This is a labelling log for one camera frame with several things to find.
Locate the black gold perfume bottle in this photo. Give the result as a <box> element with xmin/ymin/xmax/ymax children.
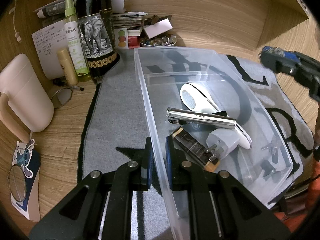
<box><xmin>171</xmin><ymin>127</ymin><xmax>223</xmax><ymax>172</ymax></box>

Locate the white handwritten note paper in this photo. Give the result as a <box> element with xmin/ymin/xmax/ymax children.
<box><xmin>31</xmin><ymin>20</ymin><xmax>67</xmax><ymax>80</ymax></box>

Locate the white bowl of trinkets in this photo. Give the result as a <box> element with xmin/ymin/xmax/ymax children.
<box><xmin>140</xmin><ymin>35</ymin><xmax>177</xmax><ymax>47</ymax></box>

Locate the stack of books and papers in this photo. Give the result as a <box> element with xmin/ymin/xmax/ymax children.
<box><xmin>112</xmin><ymin>11</ymin><xmax>148</xmax><ymax>37</ymax></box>

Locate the white hanging cable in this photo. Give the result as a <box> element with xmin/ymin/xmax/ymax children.
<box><xmin>9</xmin><ymin>0</ymin><xmax>23</xmax><ymax>43</ymax></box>

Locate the beige mug with handle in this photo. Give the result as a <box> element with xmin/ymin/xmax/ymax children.
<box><xmin>1</xmin><ymin>54</ymin><xmax>54</xmax><ymax>143</ymax></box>

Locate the grey mat with black letters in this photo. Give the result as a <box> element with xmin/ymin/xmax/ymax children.
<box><xmin>77</xmin><ymin>47</ymin><xmax>315</xmax><ymax>240</ymax></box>

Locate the dark wine bottle elephant label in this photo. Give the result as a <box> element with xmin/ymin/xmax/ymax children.
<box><xmin>75</xmin><ymin>0</ymin><xmax>120</xmax><ymax>84</ymax></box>

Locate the small round mirror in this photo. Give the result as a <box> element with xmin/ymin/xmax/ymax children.
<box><xmin>8</xmin><ymin>165</ymin><xmax>27</xmax><ymax>203</ymax></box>

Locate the white folded card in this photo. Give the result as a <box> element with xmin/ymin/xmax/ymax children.
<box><xmin>144</xmin><ymin>18</ymin><xmax>173</xmax><ymax>38</ymax></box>

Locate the black pen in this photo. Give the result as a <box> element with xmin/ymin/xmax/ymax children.
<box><xmin>52</xmin><ymin>78</ymin><xmax>85</xmax><ymax>92</ymax></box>

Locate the red small box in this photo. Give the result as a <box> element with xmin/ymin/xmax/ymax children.
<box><xmin>128</xmin><ymin>36</ymin><xmax>140</xmax><ymax>49</ymax></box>

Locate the silver metal flashlight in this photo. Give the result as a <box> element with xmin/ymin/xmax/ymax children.
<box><xmin>166</xmin><ymin>108</ymin><xmax>236</xmax><ymax>129</ymax></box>

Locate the white power adapter plug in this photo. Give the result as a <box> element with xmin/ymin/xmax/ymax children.
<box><xmin>206</xmin><ymin>128</ymin><xmax>240</xmax><ymax>160</ymax></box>

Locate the gold cylindrical tube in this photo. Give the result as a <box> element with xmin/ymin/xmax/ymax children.
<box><xmin>56</xmin><ymin>48</ymin><xmax>78</xmax><ymax>86</ymax></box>

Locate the white handheld beauty device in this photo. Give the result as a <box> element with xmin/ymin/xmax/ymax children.
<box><xmin>180</xmin><ymin>82</ymin><xmax>253</xmax><ymax>150</ymax></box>

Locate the fruit picture card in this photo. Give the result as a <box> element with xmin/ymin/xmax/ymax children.
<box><xmin>114</xmin><ymin>28</ymin><xmax>129</xmax><ymax>49</ymax></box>

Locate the blue cartoon sticker card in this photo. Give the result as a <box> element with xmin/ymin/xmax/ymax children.
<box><xmin>8</xmin><ymin>139</ymin><xmax>41</xmax><ymax>222</ymax></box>

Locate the green spray bottle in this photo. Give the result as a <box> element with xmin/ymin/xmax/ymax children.
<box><xmin>63</xmin><ymin>0</ymin><xmax>89</xmax><ymax>81</ymax></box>

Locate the clear plastic storage bin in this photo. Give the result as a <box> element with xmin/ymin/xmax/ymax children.
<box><xmin>135</xmin><ymin>47</ymin><xmax>293</xmax><ymax>239</ymax></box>

